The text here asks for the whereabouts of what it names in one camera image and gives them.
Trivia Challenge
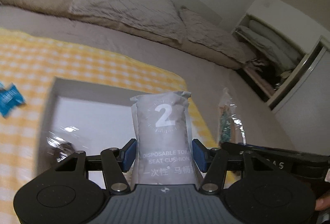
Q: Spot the bag with teal bead cord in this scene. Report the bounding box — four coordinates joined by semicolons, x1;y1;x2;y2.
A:
218;88;246;145

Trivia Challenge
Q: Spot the grey disposable seat cushion pack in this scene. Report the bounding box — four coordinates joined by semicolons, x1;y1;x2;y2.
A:
131;91;202;186

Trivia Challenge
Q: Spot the bag with dark cord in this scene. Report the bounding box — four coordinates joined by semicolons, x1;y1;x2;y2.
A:
46;126;90;163

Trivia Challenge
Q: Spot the blue sachet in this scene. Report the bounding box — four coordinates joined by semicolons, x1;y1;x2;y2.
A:
0;84;25;118

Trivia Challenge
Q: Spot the person right hand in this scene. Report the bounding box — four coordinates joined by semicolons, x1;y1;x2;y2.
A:
315;196;330;211

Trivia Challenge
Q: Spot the white shallow box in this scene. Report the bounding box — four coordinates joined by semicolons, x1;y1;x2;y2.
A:
36;76;207;186

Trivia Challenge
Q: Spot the grey bed sheet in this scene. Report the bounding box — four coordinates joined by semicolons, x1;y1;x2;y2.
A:
1;6;294;150

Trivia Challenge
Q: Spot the white louvered closet door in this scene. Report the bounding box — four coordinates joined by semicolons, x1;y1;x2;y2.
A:
274;47;329;155

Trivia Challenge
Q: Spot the closet shelf with bedding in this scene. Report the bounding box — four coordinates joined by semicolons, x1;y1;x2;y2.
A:
232;13;322;109

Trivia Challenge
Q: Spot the right grey quilted pillow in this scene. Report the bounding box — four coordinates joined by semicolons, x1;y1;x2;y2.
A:
180;7;256;64

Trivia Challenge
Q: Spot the yellow checkered cloth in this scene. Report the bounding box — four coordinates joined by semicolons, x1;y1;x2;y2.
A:
0;26;233;224

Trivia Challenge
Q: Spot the large grey quilted pillow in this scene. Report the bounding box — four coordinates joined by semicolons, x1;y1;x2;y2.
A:
69;0;185;43

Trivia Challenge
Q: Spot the beige folded quilt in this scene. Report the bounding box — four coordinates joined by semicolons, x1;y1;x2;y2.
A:
1;0;246;69

